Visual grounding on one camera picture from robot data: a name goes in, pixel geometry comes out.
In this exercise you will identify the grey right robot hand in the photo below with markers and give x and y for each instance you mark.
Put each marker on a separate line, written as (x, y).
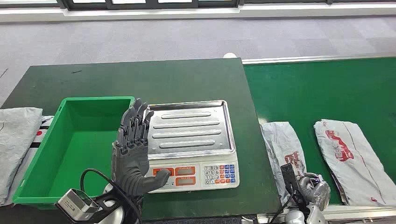
(317, 190)

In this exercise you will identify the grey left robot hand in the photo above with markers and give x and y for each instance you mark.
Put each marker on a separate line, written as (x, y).
(131, 167)

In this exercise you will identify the grey parcel with red line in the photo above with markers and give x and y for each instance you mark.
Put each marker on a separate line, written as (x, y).
(355, 167)

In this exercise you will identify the narrow grey parcel red print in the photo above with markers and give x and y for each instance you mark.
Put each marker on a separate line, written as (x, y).
(278, 142)

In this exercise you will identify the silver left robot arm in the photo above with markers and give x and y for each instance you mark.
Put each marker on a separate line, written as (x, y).
(117, 215)

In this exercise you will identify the green conveyor belt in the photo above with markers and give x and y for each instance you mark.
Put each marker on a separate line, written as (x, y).
(325, 92)

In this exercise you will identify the green plastic crate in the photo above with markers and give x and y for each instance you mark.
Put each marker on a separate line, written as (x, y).
(77, 148)

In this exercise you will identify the white scale with steel tray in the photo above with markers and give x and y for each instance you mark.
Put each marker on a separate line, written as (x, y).
(191, 130)

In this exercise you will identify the small white round knob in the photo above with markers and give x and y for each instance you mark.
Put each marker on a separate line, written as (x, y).
(229, 56)

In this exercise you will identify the white window sill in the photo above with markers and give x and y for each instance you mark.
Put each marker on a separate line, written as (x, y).
(185, 14)

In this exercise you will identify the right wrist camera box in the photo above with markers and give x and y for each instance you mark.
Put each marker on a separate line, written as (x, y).
(289, 177)

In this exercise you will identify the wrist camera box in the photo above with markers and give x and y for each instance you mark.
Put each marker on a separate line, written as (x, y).
(289, 177)
(75, 202)

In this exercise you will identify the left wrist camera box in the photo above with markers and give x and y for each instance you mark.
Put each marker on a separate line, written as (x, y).
(75, 202)

